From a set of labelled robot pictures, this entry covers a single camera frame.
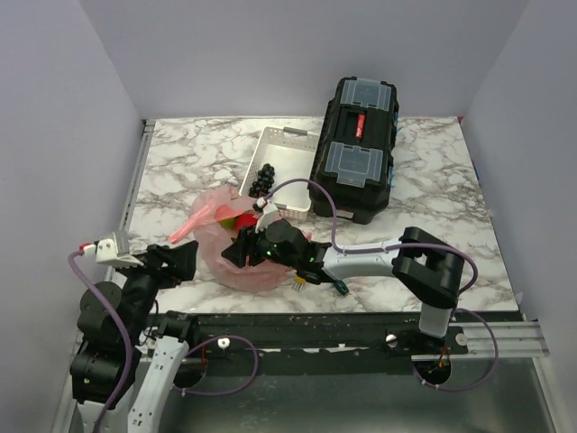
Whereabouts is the black front rail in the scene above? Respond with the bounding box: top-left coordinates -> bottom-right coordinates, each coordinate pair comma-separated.
148,309 -> 470,375

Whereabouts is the black plastic toolbox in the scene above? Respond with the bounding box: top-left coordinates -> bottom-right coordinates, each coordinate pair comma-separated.
310,77 -> 399,225

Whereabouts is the red fake fruit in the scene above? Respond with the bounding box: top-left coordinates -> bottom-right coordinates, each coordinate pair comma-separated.
235,213 -> 258,230

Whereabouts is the green handled screwdriver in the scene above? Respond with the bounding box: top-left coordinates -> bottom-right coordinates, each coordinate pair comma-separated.
333,281 -> 350,297

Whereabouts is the aluminium frame rail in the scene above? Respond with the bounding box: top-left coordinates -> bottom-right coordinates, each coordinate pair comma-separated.
49,119 -> 549,433

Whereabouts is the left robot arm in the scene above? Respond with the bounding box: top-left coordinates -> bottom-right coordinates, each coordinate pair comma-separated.
69,236 -> 200,432

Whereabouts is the yellow hex key set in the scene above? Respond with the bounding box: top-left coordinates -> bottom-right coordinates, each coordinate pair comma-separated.
293,276 -> 307,292

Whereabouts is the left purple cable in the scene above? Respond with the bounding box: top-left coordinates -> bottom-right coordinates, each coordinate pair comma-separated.
67,252 -> 136,433

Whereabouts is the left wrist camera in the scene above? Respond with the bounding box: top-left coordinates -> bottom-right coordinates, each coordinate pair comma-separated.
79,230 -> 143,269

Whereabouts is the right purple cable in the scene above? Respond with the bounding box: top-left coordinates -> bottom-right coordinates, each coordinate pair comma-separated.
259,179 -> 500,393

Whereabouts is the pink plastic bag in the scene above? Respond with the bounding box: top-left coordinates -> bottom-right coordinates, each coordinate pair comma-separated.
169,187 -> 289,293

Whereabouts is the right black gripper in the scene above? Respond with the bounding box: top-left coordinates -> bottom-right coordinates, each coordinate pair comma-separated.
222,219 -> 299,271

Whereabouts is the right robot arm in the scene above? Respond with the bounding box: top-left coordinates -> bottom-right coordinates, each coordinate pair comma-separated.
222,219 -> 465,354

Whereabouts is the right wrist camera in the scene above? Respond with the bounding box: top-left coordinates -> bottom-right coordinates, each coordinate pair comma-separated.
253,198 -> 280,233

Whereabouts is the black fake grape bunch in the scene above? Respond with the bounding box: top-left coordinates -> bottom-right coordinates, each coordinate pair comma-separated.
249,163 -> 275,198

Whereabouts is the white plastic basket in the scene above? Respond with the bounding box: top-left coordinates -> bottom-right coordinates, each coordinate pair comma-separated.
239,126 -> 319,221

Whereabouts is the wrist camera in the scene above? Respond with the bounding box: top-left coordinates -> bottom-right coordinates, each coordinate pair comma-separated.
79,230 -> 143,269
253,198 -> 280,233

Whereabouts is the green fake lime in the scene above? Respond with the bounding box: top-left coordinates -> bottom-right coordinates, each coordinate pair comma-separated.
219,217 -> 238,231

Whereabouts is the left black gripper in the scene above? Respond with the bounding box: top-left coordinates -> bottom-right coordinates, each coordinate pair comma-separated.
118,238 -> 199,340

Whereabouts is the purple cable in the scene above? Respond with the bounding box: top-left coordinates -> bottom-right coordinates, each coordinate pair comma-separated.
259,179 -> 500,393
67,252 -> 136,433

